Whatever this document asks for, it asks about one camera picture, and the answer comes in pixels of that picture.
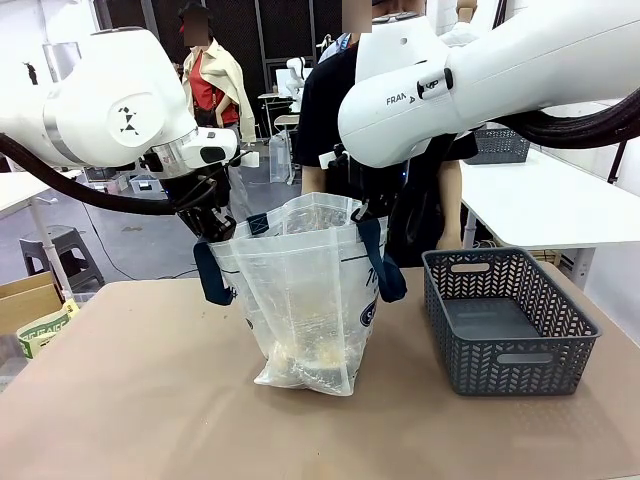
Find clear plastic stand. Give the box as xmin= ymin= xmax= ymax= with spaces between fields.
xmin=268 ymin=130 xmax=295 ymax=185

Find brown cardboard box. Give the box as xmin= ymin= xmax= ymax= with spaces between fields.
xmin=0 ymin=270 xmax=66 ymax=337

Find person in cream jacket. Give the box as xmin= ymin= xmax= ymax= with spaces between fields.
xmin=177 ymin=0 xmax=257 ymax=224

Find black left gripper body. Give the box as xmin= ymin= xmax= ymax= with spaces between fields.
xmin=167 ymin=169 xmax=234 ymax=232

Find beige item inside bag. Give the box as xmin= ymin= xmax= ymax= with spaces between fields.
xmin=272 ymin=339 xmax=351 ymax=382

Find small white background robot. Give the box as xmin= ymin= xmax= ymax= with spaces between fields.
xmin=283 ymin=56 xmax=310 ymax=101

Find person in black shirt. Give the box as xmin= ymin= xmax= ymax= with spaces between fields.
xmin=293 ymin=0 xmax=480 ymax=269

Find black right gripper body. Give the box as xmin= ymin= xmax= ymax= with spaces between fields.
xmin=343 ymin=149 xmax=407 ymax=210

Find person in blue shirt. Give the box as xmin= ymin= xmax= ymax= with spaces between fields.
xmin=318 ymin=32 xmax=352 ymax=65

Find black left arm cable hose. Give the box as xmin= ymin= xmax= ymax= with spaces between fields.
xmin=0 ymin=132 xmax=224 ymax=217

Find background desk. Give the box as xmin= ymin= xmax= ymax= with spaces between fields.
xmin=257 ymin=91 xmax=304 ymax=141

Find person right forearm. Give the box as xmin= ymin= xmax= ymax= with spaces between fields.
xmin=301 ymin=163 xmax=322 ymax=200

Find grey woven plastic basket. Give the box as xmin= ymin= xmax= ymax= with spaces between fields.
xmin=421 ymin=246 xmax=602 ymax=398
xmin=468 ymin=127 xmax=532 ymax=166

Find white storage bin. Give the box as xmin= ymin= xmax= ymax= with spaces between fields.
xmin=128 ymin=173 xmax=166 ymax=196

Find small white side table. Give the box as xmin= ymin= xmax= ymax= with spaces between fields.
xmin=0 ymin=169 xmax=84 ymax=304

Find black floor cable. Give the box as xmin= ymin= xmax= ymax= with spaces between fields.
xmin=74 ymin=199 xmax=199 ymax=281

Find grey plastic step stool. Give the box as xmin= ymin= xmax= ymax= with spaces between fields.
xmin=18 ymin=225 xmax=107 ymax=295

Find white sack green print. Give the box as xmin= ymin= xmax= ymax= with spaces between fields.
xmin=15 ymin=298 xmax=81 ymax=360

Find large white side table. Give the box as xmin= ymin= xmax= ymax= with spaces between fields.
xmin=458 ymin=146 xmax=640 ymax=266

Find person left forearm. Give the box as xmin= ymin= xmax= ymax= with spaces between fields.
xmin=436 ymin=158 xmax=464 ymax=239

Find translucent shopping bag navy handles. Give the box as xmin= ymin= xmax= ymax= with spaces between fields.
xmin=193 ymin=191 xmax=408 ymax=398

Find black tripod leg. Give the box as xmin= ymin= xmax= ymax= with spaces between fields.
xmin=606 ymin=139 xmax=632 ymax=186

